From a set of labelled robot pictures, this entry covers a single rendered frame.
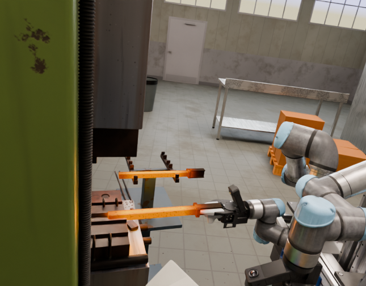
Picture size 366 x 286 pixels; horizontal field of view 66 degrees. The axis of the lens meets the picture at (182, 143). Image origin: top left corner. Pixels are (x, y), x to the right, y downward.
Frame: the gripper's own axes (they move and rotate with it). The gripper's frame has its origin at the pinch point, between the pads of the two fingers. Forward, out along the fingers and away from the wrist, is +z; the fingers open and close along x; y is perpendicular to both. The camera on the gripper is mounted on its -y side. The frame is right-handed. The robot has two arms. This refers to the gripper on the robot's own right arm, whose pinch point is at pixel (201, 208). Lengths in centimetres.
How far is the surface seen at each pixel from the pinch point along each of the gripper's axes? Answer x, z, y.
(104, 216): 1.6, 34.5, 1.5
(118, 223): -3.1, 30.2, 1.2
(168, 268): -44, 26, -19
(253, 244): 84, -95, 102
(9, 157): -44, 49, -42
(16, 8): -44, 47, -59
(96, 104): -17, 38, -42
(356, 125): 295, -420, 58
